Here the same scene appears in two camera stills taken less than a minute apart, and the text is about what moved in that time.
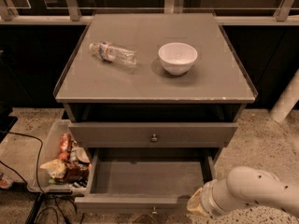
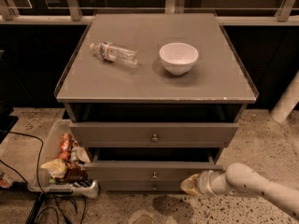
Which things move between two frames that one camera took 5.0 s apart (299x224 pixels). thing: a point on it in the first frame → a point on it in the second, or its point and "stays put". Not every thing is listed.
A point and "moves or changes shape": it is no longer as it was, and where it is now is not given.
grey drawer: [144, 181] moves or changes shape
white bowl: [177, 58] stays put
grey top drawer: [154, 134] stays put
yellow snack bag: [56, 168] stays put
